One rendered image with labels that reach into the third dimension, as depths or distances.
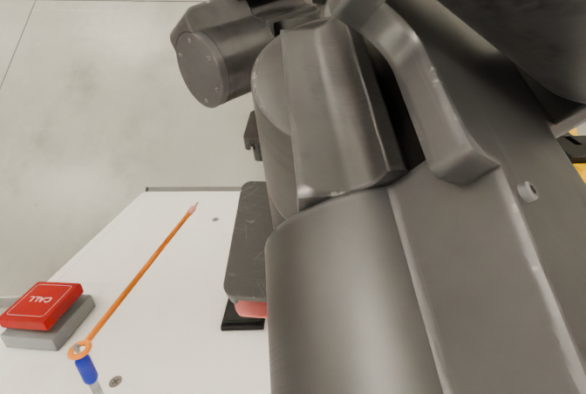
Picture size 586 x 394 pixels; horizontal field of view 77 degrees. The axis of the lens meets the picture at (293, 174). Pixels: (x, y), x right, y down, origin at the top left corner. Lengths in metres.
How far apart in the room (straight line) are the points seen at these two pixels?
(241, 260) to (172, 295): 0.25
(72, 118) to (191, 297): 1.73
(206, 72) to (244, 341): 0.23
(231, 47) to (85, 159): 1.70
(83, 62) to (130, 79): 0.31
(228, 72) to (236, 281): 0.15
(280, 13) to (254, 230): 0.19
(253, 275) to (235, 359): 0.18
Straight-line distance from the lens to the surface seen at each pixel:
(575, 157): 0.48
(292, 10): 0.33
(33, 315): 0.42
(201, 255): 0.47
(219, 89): 0.28
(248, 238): 0.19
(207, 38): 0.28
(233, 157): 1.60
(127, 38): 2.15
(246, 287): 0.18
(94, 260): 0.53
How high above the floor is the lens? 1.42
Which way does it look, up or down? 71 degrees down
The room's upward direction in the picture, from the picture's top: 31 degrees counter-clockwise
